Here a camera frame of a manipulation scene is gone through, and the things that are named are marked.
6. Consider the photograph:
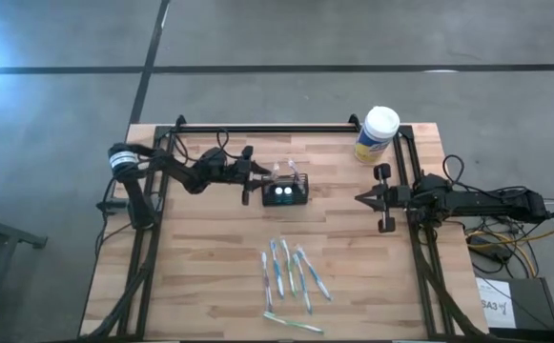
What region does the white paper label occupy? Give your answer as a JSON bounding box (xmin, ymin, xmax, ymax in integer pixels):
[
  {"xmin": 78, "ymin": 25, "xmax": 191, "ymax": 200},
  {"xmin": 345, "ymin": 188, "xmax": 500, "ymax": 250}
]
[{"xmin": 476, "ymin": 278, "xmax": 517, "ymax": 329}]

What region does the black power adapter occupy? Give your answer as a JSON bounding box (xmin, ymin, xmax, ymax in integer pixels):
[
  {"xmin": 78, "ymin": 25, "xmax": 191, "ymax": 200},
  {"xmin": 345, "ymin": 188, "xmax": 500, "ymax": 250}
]
[{"xmin": 469, "ymin": 235, "xmax": 514, "ymax": 263}]

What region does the black wire caddy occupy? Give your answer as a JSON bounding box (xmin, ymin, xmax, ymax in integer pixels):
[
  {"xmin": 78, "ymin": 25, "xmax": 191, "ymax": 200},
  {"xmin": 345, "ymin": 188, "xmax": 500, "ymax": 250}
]
[{"xmin": 260, "ymin": 173, "xmax": 310, "ymax": 207}]

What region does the yellow blue wipes canister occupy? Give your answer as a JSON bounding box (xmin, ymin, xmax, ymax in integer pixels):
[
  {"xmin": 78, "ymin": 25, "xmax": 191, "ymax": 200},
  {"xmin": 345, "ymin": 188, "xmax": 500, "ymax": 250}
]
[{"xmin": 354, "ymin": 105, "xmax": 400, "ymax": 165}]

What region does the black aluminium extrusion frame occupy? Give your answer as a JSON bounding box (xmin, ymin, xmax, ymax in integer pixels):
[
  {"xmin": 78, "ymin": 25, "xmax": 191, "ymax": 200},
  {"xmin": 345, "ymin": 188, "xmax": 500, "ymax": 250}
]
[{"xmin": 79, "ymin": 113, "xmax": 490, "ymax": 342}]

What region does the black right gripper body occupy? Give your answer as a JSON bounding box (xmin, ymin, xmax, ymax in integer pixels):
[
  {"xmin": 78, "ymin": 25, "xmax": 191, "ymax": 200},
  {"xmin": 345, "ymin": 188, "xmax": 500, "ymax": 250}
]
[{"xmin": 375, "ymin": 163, "xmax": 411, "ymax": 234}]

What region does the black metal stand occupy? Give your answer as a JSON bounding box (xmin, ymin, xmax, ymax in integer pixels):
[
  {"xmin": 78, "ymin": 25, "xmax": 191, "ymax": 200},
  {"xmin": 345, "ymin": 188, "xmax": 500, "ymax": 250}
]
[{"xmin": 0, "ymin": 209, "xmax": 49, "ymax": 343}]

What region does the purple toothbrush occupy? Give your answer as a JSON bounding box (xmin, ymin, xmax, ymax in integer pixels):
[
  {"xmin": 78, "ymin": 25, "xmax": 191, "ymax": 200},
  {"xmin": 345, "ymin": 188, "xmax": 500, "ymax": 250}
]
[{"xmin": 259, "ymin": 251, "xmax": 274, "ymax": 312}]

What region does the black table-edge bracket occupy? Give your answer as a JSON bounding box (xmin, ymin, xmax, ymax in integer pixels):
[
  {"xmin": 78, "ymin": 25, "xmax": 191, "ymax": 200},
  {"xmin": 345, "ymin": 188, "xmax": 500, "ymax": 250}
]
[{"xmin": 95, "ymin": 198, "xmax": 133, "ymax": 214}]

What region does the green toothbrush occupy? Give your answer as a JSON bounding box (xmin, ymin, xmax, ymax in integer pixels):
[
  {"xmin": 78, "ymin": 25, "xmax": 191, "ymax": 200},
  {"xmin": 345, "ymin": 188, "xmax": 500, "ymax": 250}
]
[
  {"xmin": 262, "ymin": 310, "xmax": 325, "ymax": 334},
  {"xmin": 278, "ymin": 237, "xmax": 298, "ymax": 299}
]

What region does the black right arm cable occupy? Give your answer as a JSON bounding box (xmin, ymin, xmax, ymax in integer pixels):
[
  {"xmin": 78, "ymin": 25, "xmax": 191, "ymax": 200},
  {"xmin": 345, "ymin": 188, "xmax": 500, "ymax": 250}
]
[{"xmin": 441, "ymin": 153, "xmax": 528, "ymax": 196}]

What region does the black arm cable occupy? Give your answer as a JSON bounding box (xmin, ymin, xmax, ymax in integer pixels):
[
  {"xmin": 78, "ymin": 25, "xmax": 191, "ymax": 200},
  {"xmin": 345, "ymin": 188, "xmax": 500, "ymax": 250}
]
[
  {"xmin": 441, "ymin": 153, "xmax": 528, "ymax": 196},
  {"xmin": 174, "ymin": 127, "xmax": 233, "ymax": 166}
]

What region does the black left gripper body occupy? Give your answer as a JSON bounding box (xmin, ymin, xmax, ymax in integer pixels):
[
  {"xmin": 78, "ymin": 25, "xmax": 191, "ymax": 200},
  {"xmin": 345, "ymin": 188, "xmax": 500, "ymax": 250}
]
[{"xmin": 228, "ymin": 145, "xmax": 258, "ymax": 207}]

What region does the yellow cable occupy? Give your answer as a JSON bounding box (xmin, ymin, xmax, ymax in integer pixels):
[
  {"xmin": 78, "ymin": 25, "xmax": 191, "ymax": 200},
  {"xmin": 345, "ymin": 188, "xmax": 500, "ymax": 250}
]
[{"xmin": 465, "ymin": 229, "xmax": 554, "ymax": 280}]

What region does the dark grey computer case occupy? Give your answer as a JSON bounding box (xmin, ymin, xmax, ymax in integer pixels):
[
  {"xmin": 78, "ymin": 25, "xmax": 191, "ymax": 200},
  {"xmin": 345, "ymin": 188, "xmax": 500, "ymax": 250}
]
[{"xmin": 475, "ymin": 276, "xmax": 554, "ymax": 331}]

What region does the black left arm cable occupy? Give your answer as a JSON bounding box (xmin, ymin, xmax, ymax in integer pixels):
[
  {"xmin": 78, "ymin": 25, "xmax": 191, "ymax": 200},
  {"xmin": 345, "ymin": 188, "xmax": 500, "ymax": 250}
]
[{"xmin": 174, "ymin": 127, "xmax": 233, "ymax": 166}]

